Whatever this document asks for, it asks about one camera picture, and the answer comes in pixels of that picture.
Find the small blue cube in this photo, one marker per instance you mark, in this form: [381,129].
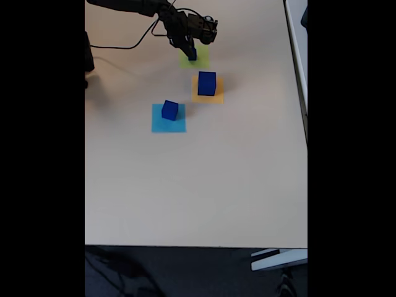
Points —
[193,57]

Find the large blue cube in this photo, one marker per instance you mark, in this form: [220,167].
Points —
[169,110]

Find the green paper square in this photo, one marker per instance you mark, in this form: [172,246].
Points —
[202,60]

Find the orange paper square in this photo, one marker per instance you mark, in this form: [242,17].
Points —
[218,96]

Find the blue paper square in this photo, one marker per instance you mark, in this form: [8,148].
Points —
[161,127]

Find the largest blue cube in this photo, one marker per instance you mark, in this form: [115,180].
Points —
[206,85]

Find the white adjacent table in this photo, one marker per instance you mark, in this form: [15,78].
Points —
[298,37]

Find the dark object on adjacent table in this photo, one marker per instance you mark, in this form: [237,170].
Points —
[305,18]

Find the white table foot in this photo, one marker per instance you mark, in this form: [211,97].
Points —
[278,260]

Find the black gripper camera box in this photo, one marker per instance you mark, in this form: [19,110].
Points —
[208,29]

